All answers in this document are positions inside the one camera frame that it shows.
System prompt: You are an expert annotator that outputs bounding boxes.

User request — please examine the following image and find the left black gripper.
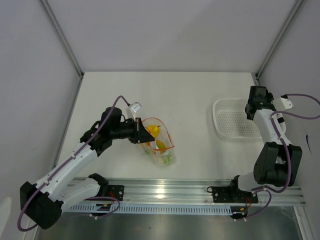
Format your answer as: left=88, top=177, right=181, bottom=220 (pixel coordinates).
left=110, top=117, right=155, bottom=144

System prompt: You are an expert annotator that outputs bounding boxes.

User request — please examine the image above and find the yellow green mango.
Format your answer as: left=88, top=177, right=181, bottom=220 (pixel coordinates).
left=155, top=139, right=167, bottom=150

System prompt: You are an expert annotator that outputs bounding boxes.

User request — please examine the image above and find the clear zip top bag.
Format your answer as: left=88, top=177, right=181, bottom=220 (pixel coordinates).
left=140, top=117, right=177, bottom=167

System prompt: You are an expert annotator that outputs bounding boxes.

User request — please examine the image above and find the white cauliflower with leaves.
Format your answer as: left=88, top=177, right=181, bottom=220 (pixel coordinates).
left=155, top=154, right=173, bottom=166

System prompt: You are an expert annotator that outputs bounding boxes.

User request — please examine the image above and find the orange pink peach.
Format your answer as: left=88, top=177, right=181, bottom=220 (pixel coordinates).
left=140, top=143, right=149, bottom=148

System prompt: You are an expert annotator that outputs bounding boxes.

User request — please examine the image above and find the green apple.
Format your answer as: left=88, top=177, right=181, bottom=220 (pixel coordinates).
left=143, top=148, right=153, bottom=155

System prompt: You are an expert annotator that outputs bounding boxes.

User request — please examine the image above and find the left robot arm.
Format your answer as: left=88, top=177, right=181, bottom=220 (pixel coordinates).
left=17, top=102, right=154, bottom=232

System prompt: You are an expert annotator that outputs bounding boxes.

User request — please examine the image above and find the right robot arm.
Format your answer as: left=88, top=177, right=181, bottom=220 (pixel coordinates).
left=228, top=86, right=303, bottom=202

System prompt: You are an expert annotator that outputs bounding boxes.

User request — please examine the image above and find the white perforated plastic basket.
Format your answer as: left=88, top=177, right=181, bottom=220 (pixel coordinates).
left=212, top=98, right=262, bottom=142

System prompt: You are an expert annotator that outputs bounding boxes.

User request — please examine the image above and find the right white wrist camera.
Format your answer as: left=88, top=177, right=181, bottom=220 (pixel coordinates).
left=272, top=94, right=293, bottom=111

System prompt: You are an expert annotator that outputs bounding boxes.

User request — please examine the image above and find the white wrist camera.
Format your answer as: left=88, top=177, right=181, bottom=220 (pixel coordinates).
left=125, top=102, right=142, bottom=120
left=272, top=94, right=293, bottom=111

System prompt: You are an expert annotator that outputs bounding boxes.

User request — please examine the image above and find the right aluminium frame post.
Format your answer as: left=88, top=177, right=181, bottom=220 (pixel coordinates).
left=253, top=0, right=307, bottom=85

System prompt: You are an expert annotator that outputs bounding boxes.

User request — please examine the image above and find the aluminium frame post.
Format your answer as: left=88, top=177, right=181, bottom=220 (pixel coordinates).
left=253, top=0, right=307, bottom=85
left=38, top=0, right=84, bottom=79

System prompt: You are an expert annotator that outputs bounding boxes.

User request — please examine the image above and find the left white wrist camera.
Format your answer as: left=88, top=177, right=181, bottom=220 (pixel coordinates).
left=125, top=102, right=142, bottom=120

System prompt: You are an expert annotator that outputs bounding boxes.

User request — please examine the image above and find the aluminium mounting rail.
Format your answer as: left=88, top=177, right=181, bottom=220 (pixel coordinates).
left=108, top=178, right=306, bottom=207

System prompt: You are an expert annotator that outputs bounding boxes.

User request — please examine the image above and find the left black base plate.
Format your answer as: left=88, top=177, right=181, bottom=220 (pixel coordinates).
left=98, top=185, right=125, bottom=201

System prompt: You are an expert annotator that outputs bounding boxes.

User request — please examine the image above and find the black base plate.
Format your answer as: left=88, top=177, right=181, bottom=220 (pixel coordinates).
left=98, top=185, right=125, bottom=201
left=206, top=186, right=259, bottom=204

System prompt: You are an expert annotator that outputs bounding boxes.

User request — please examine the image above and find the white slotted cable duct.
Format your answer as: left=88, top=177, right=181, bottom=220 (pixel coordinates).
left=67, top=202, right=247, bottom=216

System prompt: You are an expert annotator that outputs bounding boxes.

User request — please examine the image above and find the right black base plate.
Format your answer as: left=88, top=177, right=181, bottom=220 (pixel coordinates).
left=206, top=186, right=259, bottom=204

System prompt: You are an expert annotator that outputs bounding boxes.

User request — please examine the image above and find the left aluminium frame post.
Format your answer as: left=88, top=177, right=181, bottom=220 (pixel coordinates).
left=38, top=0, right=84, bottom=79

